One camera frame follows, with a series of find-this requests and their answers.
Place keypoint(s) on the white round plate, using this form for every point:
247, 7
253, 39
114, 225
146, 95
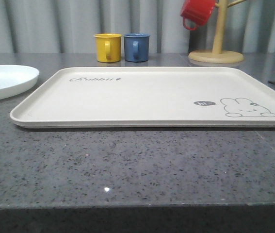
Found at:
16, 79

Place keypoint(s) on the cream rabbit serving tray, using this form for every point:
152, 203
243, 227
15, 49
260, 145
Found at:
95, 97

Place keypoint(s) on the blue mug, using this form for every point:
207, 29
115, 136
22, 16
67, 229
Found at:
136, 46

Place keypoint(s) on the yellow mug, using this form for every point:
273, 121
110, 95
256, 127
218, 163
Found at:
108, 47

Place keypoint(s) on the wooden mug tree stand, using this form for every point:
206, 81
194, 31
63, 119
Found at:
217, 55

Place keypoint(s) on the red mug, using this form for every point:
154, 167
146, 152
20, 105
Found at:
197, 11

